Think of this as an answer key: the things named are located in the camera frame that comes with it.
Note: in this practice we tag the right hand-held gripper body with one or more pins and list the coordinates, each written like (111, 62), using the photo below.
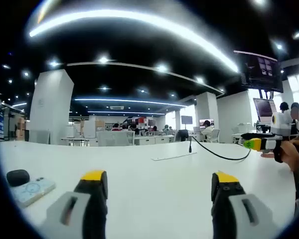
(282, 127)

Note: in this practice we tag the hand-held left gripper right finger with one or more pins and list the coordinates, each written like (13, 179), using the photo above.
(229, 214)

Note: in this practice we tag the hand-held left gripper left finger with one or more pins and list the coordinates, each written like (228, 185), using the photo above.
(89, 214)

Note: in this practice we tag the white USB port panel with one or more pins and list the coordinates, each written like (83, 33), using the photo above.
(173, 155)

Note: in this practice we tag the desk screen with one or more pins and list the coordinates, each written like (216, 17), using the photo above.
(264, 110)

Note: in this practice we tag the white desk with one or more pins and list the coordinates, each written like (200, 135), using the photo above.
(149, 179)

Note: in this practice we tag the person's right hand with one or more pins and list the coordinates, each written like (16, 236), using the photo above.
(292, 155)

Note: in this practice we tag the hanging dark monitor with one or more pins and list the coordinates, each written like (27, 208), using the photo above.
(261, 72)

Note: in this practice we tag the light blue smartphone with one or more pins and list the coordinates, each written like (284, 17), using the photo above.
(32, 191)

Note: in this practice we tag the standing monitor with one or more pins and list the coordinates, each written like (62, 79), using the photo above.
(187, 120)

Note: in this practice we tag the black office chair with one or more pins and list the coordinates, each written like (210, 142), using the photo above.
(182, 135)

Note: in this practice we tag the white mesh chair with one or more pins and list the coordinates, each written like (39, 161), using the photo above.
(113, 138)

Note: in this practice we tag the black earbuds case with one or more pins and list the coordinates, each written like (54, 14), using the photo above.
(18, 177)

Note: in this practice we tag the long ceiling light strip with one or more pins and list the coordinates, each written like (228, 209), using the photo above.
(139, 16)

